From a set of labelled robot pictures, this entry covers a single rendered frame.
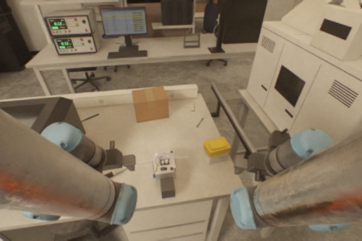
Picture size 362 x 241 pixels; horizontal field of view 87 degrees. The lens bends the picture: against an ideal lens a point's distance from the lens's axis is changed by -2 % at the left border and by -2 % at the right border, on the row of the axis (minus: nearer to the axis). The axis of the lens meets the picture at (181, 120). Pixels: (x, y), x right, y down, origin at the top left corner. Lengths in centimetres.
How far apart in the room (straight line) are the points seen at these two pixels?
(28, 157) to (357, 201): 27
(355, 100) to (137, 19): 219
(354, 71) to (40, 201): 101
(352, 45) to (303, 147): 66
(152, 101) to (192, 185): 58
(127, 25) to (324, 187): 249
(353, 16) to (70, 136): 103
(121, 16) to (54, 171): 241
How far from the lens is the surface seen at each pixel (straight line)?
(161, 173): 91
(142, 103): 125
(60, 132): 47
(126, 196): 39
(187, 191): 98
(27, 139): 21
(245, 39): 291
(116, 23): 259
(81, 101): 158
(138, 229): 129
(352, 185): 21
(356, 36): 104
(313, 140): 47
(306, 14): 150
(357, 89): 100
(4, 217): 119
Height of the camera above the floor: 175
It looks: 39 degrees down
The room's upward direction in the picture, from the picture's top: straight up
